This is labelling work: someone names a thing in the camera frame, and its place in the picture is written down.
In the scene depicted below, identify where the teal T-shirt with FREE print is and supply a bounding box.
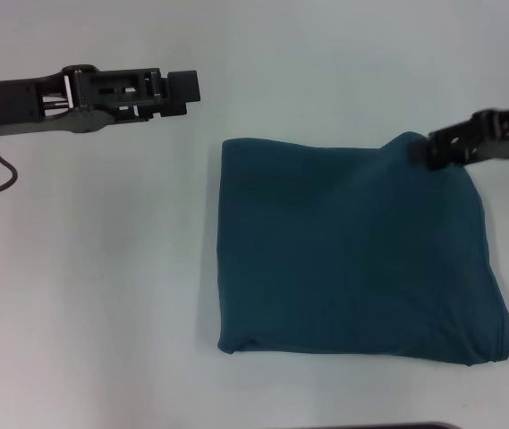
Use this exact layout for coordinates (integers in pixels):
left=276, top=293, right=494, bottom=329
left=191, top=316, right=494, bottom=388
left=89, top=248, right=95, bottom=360
left=216, top=130, right=509, bottom=368

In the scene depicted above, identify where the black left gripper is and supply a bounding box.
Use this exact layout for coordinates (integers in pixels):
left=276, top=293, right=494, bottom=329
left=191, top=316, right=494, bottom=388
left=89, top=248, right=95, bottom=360
left=0, top=63, right=203, bottom=140

